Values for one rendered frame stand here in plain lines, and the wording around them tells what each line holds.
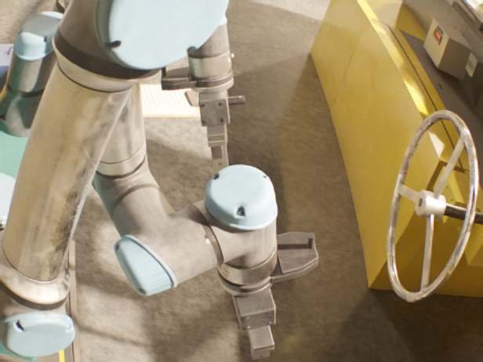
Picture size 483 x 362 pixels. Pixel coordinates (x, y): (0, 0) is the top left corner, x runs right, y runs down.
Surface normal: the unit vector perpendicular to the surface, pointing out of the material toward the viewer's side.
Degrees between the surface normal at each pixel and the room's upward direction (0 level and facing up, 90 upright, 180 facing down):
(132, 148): 83
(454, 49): 90
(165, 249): 36
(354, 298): 0
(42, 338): 98
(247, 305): 25
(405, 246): 90
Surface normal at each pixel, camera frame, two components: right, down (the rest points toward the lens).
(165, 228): -0.06, -0.69
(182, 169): 0.30, -0.75
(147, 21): 0.55, 0.54
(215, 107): 0.04, 0.51
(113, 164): 0.09, 0.75
